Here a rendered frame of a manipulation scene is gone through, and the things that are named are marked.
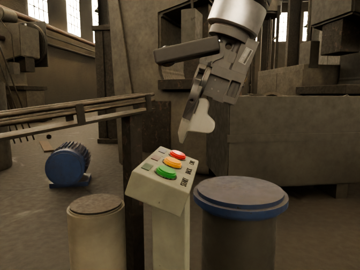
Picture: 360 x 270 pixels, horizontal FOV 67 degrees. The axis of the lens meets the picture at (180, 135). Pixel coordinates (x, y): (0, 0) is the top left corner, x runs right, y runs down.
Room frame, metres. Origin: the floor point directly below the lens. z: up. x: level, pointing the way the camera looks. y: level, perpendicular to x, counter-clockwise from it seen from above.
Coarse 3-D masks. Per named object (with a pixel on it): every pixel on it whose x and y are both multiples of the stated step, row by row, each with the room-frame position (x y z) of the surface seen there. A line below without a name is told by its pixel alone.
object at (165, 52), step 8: (200, 40) 0.47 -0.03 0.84; (208, 40) 0.47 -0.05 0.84; (216, 40) 0.47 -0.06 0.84; (160, 48) 0.48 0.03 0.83; (168, 48) 0.48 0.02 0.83; (176, 48) 0.48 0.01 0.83; (184, 48) 0.47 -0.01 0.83; (192, 48) 0.47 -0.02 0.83; (200, 48) 0.47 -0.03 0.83; (208, 48) 0.47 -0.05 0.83; (216, 48) 0.47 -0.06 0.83; (160, 56) 0.48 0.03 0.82; (168, 56) 0.48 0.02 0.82; (176, 56) 0.48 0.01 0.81; (184, 56) 0.48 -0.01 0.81; (192, 56) 0.48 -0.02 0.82; (200, 56) 0.50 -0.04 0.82; (160, 64) 0.50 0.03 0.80; (168, 64) 0.49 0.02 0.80
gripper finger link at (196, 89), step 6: (198, 78) 0.47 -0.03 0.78; (198, 84) 0.46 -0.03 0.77; (192, 90) 0.46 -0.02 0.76; (198, 90) 0.46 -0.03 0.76; (192, 96) 0.46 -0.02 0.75; (198, 96) 0.46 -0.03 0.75; (186, 102) 0.46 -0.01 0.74; (192, 102) 0.46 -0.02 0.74; (186, 108) 0.46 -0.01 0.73; (192, 108) 0.47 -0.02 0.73; (186, 114) 0.47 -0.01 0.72
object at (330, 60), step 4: (320, 32) 4.62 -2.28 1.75; (320, 36) 4.59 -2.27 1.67; (320, 40) 4.58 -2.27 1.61; (320, 44) 4.56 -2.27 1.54; (320, 48) 4.55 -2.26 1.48; (320, 52) 4.54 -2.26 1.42; (320, 56) 4.53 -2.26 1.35; (324, 56) 4.36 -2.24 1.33; (328, 56) 4.19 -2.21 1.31; (332, 56) 4.05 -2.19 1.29; (336, 56) 3.91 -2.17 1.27; (340, 56) 3.79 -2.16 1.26; (320, 60) 4.51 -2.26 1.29; (324, 60) 4.35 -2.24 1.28; (328, 60) 4.18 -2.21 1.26; (332, 60) 4.04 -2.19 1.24; (336, 60) 3.90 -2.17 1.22; (340, 60) 3.79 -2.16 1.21; (328, 64) 4.17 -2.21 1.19; (332, 64) 4.03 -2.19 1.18; (336, 64) 3.88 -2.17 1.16; (340, 64) 3.78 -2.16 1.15
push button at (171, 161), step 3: (165, 159) 0.57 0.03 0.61; (168, 159) 0.57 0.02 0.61; (171, 159) 0.58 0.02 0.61; (174, 159) 0.59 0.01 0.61; (165, 162) 0.57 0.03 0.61; (168, 162) 0.56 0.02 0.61; (171, 162) 0.56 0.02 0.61; (174, 162) 0.56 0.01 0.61; (177, 162) 0.57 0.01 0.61; (180, 162) 0.58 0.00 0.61; (171, 165) 0.56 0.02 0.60; (174, 165) 0.56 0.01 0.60; (177, 165) 0.56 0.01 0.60; (180, 165) 0.57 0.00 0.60
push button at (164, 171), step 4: (156, 168) 0.50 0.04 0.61; (160, 168) 0.50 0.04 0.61; (164, 168) 0.51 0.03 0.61; (168, 168) 0.51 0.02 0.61; (160, 172) 0.49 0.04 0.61; (164, 172) 0.49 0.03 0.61; (168, 172) 0.49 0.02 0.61; (172, 172) 0.50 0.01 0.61; (164, 176) 0.49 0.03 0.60; (168, 176) 0.49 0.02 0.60; (172, 176) 0.49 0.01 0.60
